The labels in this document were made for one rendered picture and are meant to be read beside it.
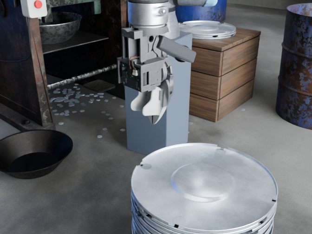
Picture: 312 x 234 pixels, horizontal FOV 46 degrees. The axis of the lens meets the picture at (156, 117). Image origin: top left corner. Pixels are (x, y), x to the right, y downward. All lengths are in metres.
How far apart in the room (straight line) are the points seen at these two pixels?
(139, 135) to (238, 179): 0.69
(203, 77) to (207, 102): 0.11
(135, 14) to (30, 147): 0.96
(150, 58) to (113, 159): 0.75
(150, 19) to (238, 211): 0.38
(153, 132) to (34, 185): 0.45
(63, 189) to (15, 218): 0.18
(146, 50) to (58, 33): 1.09
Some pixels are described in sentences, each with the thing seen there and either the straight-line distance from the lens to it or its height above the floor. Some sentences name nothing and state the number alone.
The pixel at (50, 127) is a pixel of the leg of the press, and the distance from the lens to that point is 1.64.
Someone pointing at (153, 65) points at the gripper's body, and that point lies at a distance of 0.69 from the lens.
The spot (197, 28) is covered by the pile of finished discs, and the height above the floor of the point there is 0.38.
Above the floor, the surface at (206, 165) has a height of 0.32.
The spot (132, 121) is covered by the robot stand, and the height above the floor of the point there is 0.13.
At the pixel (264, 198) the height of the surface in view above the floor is 0.31.
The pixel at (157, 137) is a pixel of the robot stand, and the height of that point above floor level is 0.10.
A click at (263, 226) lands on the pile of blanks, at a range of 0.71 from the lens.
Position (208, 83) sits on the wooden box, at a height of 0.18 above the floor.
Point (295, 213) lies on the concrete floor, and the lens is 1.23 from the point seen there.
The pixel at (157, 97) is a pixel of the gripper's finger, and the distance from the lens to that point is 0.74.
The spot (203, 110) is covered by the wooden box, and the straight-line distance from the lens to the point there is 1.70.
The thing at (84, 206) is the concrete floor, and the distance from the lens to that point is 1.20.
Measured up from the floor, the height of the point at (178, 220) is 0.31.
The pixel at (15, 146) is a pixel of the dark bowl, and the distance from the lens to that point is 1.52.
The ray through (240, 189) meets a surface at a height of 0.31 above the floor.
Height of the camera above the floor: 0.76
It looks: 26 degrees down
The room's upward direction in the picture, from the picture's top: straight up
